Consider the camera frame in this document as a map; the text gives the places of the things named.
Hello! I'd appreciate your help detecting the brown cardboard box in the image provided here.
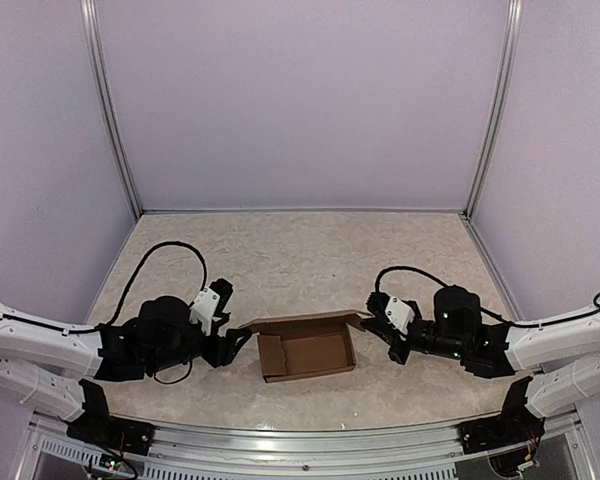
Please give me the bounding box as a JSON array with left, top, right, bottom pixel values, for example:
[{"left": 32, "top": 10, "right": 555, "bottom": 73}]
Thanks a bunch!
[{"left": 242, "top": 309, "right": 371, "bottom": 383}]

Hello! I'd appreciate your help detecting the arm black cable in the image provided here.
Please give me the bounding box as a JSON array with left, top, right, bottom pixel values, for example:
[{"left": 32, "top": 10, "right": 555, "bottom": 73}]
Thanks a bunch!
[
  {"left": 109, "top": 240, "right": 209, "bottom": 326},
  {"left": 372, "top": 265, "right": 511, "bottom": 326}
]

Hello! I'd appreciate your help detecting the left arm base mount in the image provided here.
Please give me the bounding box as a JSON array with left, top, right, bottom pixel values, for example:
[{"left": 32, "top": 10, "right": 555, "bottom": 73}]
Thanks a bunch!
[{"left": 65, "top": 412, "right": 156, "bottom": 456}]

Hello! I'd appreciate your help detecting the front aluminium frame rail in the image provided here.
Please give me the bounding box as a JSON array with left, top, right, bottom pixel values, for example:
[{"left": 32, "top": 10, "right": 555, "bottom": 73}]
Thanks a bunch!
[{"left": 13, "top": 408, "right": 600, "bottom": 479}]

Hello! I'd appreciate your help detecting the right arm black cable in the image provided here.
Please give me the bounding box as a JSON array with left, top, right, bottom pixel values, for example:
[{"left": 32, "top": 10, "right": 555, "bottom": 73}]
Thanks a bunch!
[{"left": 372, "top": 265, "right": 511, "bottom": 326}]

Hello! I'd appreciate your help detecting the left aluminium corner post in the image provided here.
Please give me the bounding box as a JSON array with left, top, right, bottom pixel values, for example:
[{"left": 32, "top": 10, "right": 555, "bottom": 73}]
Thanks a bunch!
[{"left": 80, "top": 0, "right": 144, "bottom": 222}]

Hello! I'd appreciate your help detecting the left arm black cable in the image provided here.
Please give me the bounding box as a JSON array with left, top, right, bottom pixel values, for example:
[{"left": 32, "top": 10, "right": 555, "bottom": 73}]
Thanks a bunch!
[{"left": 109, "top": 240, "right": 209, "bottom": 326}]

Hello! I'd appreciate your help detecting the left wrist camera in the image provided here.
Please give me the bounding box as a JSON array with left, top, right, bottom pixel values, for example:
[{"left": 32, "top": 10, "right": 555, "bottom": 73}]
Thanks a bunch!
[{"left": 189, "top": 278, "right": 233, "bottom": 336}]

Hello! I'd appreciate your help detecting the aluminium corner post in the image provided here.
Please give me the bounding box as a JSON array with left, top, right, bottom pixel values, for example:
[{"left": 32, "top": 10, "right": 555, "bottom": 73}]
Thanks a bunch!
[
  {"left": 463, "top": 0, "right": 524, "bottom": 223},
  {"left": 80, "top": 0, "right": 144, "bottom": 222}
]

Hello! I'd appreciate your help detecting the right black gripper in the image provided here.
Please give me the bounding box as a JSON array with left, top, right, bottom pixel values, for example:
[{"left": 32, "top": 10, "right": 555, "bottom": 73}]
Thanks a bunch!
[{"left": 361, "top": 312, "right": 468, "bottom": 364}]

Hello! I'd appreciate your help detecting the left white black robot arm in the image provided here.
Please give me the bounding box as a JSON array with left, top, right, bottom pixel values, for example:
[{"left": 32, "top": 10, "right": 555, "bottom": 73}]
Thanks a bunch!
[{"left": 0, "top": 285, "right": 252, "bottom": 445}]

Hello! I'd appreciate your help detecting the small circuit board with led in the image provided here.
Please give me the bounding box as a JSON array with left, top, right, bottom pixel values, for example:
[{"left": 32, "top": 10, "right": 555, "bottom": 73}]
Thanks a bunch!
[{"left": 97, "top": 453, "right": 123, "bottom": 474}]

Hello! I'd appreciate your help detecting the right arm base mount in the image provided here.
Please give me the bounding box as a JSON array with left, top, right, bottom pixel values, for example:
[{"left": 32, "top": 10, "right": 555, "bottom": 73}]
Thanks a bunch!
[{"left": 457, "top": 413, "right": 545, "bottom": 454}]

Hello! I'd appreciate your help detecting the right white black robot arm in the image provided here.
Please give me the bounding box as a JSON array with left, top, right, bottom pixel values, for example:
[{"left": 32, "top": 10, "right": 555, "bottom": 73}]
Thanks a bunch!
[{"left": 361, "top": 285, "right": 600, "bottom": 444}]

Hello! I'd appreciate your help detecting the right aluminium corner post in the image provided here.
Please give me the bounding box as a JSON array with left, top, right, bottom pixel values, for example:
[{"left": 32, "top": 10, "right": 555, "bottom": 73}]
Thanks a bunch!
[{"left": 463, "top": 0, "right": 524, "bottom": 223}]

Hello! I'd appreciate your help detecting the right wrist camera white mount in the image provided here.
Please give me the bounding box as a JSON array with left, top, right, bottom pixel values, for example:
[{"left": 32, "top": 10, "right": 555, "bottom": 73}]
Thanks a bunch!
[{"left": 366, "top": 292, "right": 422, "bottom": 335}]

